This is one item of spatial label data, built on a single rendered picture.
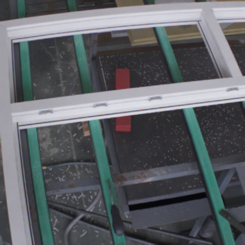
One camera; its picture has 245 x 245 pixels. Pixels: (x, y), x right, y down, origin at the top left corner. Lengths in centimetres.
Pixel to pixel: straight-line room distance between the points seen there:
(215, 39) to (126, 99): 47
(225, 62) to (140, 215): 66
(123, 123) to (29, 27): 54
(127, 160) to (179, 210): 29
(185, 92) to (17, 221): 74
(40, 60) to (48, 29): 109
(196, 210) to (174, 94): 48
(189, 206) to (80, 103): 60
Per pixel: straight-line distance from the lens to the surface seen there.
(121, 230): 148
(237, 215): 162
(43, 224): 152
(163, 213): 189
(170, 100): 175
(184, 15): 205
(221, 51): 190
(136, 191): 189
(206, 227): 204
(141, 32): 232
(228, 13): 212
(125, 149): 197
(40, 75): 296
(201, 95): 178
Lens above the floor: 227
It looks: 55 degrees down
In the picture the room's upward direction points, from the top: 8 degrees clockwise
